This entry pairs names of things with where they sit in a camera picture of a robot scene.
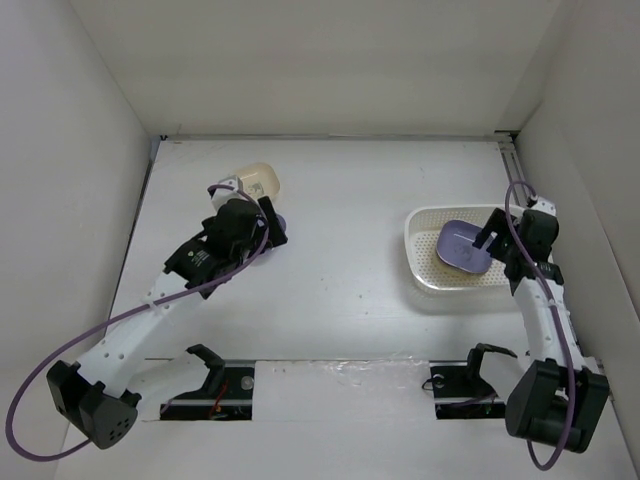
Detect small purple panda plate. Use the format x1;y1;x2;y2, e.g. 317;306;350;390
436;220;493;275

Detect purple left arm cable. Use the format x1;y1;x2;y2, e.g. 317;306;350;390
5;183;274;460

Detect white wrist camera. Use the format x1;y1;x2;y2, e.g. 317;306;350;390
527;196;557;217
207;175;244;213

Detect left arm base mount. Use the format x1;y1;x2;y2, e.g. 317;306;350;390
159;344;256;422

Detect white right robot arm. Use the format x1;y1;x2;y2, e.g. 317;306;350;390
462;202;609;453

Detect cream panda plate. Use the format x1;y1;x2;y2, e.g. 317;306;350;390
233;162;280;200

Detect white perforated plastic bin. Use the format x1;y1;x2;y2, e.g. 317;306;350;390
404;204;518;313

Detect large purple panda plate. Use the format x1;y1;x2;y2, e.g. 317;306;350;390
261;214;288;254

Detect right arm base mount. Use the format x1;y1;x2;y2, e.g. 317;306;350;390
422;343;531;420

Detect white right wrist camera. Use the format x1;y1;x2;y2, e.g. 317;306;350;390
527;196;557;217

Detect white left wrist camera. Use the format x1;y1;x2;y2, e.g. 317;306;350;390
207;175;244;213

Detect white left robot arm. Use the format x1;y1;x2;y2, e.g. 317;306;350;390
46;195;288;450

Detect aluminium rail right side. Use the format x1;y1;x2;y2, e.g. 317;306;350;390
486;159;588;372

